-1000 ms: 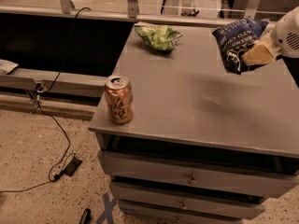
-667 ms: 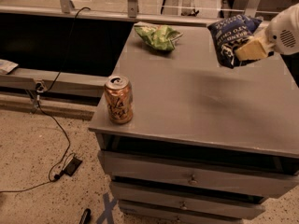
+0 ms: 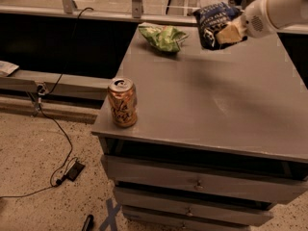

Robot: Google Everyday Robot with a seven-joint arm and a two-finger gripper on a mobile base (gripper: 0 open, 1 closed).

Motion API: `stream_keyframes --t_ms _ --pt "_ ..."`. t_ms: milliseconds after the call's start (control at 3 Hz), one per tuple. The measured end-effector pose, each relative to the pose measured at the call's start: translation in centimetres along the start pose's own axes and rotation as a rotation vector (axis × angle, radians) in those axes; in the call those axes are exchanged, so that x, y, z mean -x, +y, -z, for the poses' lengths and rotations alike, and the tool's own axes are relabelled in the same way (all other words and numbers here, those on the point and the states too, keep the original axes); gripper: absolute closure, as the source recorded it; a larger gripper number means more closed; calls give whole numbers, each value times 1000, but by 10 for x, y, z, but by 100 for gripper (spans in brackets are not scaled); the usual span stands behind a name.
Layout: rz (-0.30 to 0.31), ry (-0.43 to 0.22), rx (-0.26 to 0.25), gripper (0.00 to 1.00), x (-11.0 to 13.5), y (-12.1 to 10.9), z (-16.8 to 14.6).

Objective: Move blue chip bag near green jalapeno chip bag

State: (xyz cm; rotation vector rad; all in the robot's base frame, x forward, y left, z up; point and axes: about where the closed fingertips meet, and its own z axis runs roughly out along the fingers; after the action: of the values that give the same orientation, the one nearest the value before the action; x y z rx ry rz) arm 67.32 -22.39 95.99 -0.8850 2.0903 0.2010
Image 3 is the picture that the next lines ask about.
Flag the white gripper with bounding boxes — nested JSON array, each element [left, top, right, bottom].
[[216, 0, 276, 44]]

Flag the blue chip bag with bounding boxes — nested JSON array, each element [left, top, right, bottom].
[[193, 2, 242, 51]]

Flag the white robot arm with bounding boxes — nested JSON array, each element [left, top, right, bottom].
[[216, 0, 308, 44]]

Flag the green jalapeno chip bag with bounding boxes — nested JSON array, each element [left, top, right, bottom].
[[138, 23, 188, 54]]

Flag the grey drawer cabinet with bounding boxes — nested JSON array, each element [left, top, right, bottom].
[[90, 22, 308, 231]]

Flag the orange soda can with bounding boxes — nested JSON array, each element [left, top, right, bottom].
[[108, 77, 138, 127]]

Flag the top grey drawer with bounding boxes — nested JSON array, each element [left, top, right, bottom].
[[101, 155, 307, 204]]

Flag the grey drawer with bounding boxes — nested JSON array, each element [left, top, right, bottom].
[[115, 187, 273, 227], [101, 155, 307, 204], [122, 206, 251, 231]]

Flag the middle grey drawer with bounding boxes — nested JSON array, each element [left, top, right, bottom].
[[115, 187, 273, 227]]

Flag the black power adapter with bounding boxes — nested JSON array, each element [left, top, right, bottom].
[[65, 162, 85, 182]]

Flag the grey low ledge beam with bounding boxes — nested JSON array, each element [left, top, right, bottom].
[[0, 70, 111, 100]]

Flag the bottom grey drawer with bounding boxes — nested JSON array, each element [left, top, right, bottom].
[[122, 206, 251, 231]]

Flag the white paper packet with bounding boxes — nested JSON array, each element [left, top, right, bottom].
[[0, 61, 19, 77]]

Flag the black marker on floor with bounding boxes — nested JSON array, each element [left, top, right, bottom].
[[82, 215, 93, 231]]

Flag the metal rail frame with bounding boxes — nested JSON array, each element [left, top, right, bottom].
[[0, 0, 308, 36]]

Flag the black floor cable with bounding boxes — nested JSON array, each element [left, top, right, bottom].
[[0, 7, 94, 200]]

